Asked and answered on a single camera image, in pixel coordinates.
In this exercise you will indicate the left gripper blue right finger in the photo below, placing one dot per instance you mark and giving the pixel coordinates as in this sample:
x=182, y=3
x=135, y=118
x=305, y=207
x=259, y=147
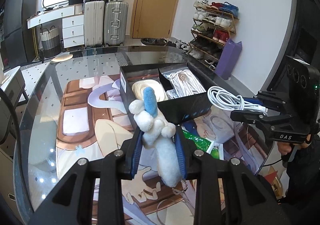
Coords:
x=180, y=151

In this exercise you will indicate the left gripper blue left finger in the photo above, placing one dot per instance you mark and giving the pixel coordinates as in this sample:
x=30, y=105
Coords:
x=135, y=159

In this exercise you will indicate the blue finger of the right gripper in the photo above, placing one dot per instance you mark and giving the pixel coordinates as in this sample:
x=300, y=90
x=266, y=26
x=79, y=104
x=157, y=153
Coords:
x=255, y=101
x=253, y=118

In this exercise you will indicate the white blue plush toy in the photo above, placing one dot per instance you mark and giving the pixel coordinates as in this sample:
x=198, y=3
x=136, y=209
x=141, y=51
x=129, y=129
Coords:
x=158, y=134

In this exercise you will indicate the green medicine sachet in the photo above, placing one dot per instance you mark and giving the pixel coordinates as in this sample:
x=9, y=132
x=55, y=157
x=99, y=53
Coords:
x=213, y=148

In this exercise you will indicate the bag of cream rope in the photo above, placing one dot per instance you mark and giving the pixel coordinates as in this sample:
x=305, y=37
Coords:
x=147, y=89

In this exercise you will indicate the bag of white-grey cord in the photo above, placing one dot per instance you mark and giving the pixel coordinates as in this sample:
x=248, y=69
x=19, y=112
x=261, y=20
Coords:
x=183, y=81

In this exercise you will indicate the right hand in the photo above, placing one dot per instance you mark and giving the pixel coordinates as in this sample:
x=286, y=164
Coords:
x=285, y=148

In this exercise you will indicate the black storage box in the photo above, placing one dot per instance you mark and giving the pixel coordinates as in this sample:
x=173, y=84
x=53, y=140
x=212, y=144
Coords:
x=177, y=110

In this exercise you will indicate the purple paper bag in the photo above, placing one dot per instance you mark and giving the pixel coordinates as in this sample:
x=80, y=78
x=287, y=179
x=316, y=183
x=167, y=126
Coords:
x=228, y=59

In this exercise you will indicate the wooden shoe rack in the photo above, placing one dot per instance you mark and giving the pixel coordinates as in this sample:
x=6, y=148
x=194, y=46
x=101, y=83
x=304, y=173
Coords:
x=214, y=25

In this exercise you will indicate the silver suitcase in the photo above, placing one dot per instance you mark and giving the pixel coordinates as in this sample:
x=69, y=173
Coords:
x=115, y=19

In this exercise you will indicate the woven laundry basket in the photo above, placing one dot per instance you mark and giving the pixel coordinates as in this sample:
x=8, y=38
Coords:
x=50, y=40

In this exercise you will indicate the white suitcase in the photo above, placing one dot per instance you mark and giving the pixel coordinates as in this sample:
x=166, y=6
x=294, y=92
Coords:
x=93, y=22

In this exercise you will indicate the white vanity desk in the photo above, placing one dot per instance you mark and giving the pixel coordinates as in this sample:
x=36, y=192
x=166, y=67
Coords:
x=68, y=19

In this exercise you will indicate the black refrigerator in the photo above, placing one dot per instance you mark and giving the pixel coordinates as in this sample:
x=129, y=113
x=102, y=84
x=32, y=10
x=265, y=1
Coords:
x=18, y=39

